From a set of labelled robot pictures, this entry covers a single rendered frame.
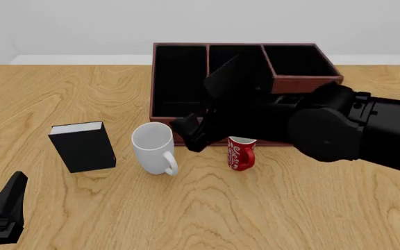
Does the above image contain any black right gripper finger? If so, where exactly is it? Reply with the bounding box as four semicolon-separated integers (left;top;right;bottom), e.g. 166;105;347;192
183;129;214;153
169;112;201;137

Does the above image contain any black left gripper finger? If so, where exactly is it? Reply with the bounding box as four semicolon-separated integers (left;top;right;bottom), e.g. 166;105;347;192
0;171;29;228

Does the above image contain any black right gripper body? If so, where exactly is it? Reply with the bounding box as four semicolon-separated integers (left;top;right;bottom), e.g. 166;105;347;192
198;108;229;146

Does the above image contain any red patterned mug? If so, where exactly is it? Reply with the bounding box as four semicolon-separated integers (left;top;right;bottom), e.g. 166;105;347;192
226;135;258;172

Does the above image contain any white mug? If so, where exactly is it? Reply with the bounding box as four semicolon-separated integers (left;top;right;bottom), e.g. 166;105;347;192
131;121;179;176

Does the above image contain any red-brown desk caddy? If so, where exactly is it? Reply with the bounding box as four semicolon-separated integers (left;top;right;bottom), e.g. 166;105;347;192
149;42;345;147

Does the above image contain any black book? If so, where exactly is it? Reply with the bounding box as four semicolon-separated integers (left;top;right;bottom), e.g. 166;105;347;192
47;120;117;174

